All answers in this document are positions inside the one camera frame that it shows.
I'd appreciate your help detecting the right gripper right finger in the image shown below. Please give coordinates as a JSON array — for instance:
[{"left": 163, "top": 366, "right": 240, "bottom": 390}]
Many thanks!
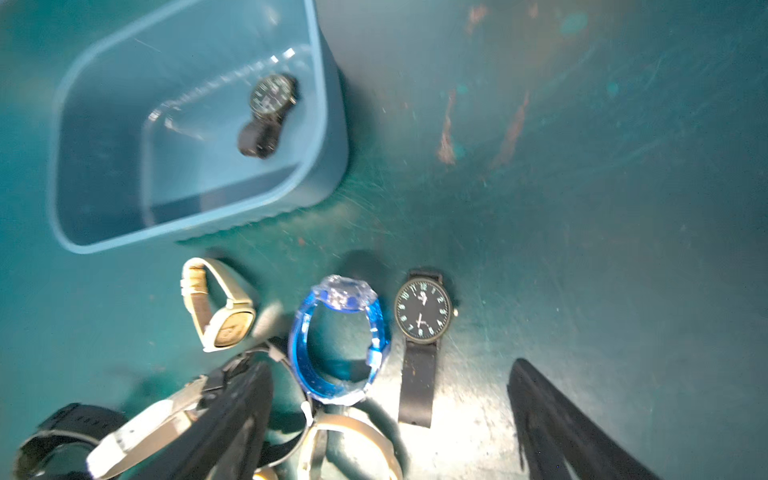
[{"left": 507, "top": 358, "right": 657, "bottom": 479}]

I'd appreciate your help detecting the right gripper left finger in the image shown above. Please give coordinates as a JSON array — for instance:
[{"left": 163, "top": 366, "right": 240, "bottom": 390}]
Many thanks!
[{"left": 133, "top": 361, "right": 273, "bottom": 479}]

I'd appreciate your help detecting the cream band watch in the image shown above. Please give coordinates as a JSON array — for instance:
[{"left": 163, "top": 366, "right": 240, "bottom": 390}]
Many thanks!
[{"left": 296, "top": 408, "right": 404, "bottom": 479}]

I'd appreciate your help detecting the black band smartwatch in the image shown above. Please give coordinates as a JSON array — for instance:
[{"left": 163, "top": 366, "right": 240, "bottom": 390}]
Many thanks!
[{"left": 12, "top": 403, "right": 128, "bottom": 479}]

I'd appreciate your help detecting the black dial strap watch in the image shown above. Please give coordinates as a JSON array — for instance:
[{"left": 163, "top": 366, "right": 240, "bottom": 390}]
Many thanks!
[{"left": 394, "top": 270, "right": 457, "bottom": 428}]

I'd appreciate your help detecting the transparent blue watch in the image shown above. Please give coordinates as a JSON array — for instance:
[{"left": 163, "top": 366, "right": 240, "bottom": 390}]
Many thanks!
[{"left": 288, "top": 274, "right": 391, "bottom": 406}]

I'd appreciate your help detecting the black round dial watch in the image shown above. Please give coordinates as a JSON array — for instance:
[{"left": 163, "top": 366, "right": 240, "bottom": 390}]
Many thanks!
[{"left": 238, "top": 73, "right": 297, "bottom": 159}]

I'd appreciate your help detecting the beige square watch upper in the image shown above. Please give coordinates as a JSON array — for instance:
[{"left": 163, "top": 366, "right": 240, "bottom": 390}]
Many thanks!
[{"left": 180, "top": 257, "right": 256, "bottom": 353}]

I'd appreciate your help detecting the blue plastic storage box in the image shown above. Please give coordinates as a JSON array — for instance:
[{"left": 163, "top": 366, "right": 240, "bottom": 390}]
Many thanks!
[{"left": 48, "top": 1, "right": 349, "bottom": 254}]

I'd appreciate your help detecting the white strap silver watch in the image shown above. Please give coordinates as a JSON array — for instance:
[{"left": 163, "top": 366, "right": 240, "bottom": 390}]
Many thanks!
[{"left": 86, "top": 369, "right": 230, "bottom": 479}]

